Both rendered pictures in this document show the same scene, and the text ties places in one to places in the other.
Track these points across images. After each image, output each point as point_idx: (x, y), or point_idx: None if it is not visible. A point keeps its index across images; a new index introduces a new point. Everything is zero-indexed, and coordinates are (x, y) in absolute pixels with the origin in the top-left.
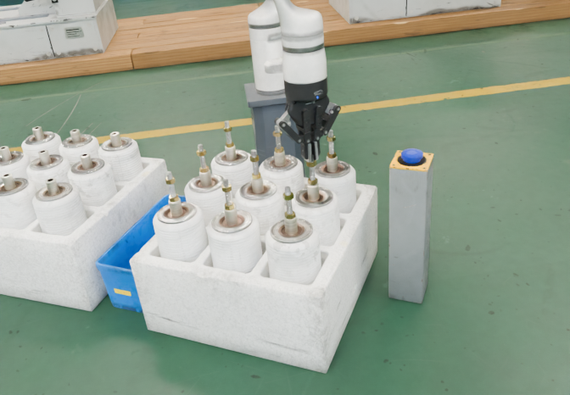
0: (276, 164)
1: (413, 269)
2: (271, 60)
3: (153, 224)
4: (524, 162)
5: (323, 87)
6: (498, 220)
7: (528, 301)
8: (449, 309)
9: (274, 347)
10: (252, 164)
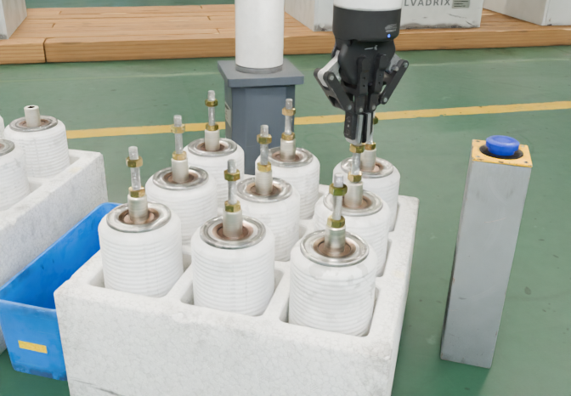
0: (283, 158)
1: (485, 316)
2: None
3: (81, 244)
4: (560, 188)
5: (398, 22)
6: (554, 257)
7: None
8: (531, 377)
9: None
10: (242, 159)
